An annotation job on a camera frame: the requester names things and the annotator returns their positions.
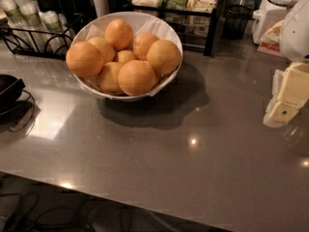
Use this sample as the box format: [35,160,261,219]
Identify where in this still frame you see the wrapped cup stack right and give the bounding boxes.
[41,11,68,55]

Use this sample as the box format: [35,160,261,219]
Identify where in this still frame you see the wrapped cup stack left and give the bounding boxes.
[1,0,29,48]

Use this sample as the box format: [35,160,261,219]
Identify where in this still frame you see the wrapped cup stack middle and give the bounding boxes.
[20,3,48,53]

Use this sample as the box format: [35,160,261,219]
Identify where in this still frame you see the small centre orange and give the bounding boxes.
[114,49,136,64]

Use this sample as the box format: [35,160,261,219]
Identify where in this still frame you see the white card with red logo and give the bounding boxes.
[258,20,283,56]

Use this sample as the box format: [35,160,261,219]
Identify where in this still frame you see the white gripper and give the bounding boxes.
[263,0,309,128]

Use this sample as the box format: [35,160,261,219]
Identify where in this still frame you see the pale orange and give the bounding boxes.
[97,62,123,94]
[89,37,116,63]

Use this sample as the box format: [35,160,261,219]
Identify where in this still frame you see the cream packet stack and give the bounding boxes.
[186,0,217,14]

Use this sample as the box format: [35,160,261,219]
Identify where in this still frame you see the black wire rack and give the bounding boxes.
[0,14,83,59]

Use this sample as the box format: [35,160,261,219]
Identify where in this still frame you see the large front left orange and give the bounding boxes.
[66,42,103,77]

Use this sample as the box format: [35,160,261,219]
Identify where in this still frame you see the black mesh basket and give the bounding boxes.
[222,5,252,40]

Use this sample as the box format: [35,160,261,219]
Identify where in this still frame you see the black tray with wire stand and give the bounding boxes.
[0,74,36,132]

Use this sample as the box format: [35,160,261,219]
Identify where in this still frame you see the lower left pale orange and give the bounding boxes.
[97,62,123,94]

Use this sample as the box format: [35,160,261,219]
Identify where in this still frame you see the black floor cables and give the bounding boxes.
[0,190,136,232]

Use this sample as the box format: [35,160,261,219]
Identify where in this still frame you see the black condiment shelf rack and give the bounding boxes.
[107,0,228,57]

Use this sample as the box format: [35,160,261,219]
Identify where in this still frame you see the back left pale orange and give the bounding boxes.
[89,37,116,63]

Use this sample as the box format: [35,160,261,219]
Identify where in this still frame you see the white cylindrical dispenser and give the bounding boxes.
[88,0,110,18]

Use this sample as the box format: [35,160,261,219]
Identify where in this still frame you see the white bowl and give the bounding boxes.
[70,11,183,102]

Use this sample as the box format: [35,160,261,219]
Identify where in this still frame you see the wrapped cup stack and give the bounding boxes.
[20,3,48,53]
[41,11,68,55]
[1,0,29,48]

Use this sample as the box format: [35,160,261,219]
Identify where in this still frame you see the green packet stack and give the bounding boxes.
[159,0,188,10]

